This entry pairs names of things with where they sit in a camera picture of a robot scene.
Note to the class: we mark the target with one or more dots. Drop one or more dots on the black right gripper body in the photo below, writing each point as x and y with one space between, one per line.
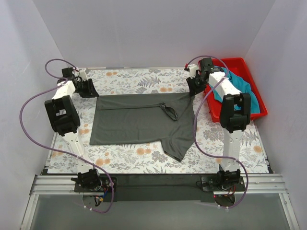
194 84

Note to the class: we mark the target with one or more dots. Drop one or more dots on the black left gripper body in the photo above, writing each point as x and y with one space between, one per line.
87 87

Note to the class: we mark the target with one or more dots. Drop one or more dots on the dark grey t shirt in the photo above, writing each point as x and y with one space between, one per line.
144 118

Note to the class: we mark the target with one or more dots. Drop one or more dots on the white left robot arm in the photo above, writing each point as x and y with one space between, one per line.
65 121

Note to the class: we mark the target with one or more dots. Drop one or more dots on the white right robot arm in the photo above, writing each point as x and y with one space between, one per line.
234 118

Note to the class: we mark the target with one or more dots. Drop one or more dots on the red plastic bin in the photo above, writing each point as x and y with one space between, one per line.
244 69

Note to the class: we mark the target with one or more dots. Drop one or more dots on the teal t shirt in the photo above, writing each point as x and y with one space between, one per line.
244 87

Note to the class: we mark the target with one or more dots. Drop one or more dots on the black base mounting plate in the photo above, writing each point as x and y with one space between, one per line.
102 192

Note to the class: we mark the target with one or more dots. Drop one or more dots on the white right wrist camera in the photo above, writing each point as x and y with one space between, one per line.
193 71

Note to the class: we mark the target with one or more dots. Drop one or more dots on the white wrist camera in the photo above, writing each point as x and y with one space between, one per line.
193 71
82 74

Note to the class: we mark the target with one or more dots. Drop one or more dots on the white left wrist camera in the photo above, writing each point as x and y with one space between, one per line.
82 74

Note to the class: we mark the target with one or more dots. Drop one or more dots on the aluminium frame rail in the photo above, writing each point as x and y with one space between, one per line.
54 205

